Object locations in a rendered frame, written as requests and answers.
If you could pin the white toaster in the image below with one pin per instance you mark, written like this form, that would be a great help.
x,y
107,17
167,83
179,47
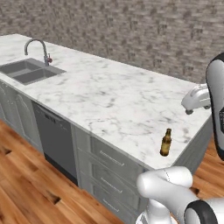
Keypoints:
x,y
196,98

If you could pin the grey double sink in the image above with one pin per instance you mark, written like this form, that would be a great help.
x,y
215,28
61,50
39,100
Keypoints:
x,y
29,71

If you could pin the grey cupboard door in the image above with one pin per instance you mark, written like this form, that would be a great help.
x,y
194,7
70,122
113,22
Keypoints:
x,y
26,119
5,102

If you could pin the grey drawer front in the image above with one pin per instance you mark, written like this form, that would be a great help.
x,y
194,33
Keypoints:
x,y
108,204
116,157
109,183

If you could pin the grey dishwasher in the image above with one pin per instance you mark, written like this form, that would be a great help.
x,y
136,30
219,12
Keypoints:
x,y
55,139

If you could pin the silver tap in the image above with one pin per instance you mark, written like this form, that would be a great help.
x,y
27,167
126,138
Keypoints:
x,y
43,49

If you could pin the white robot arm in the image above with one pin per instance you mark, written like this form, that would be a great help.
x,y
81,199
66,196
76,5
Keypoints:
x,y
172,192

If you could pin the brown beer bottle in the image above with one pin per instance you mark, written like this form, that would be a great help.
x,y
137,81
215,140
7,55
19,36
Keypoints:
x,y
166,144

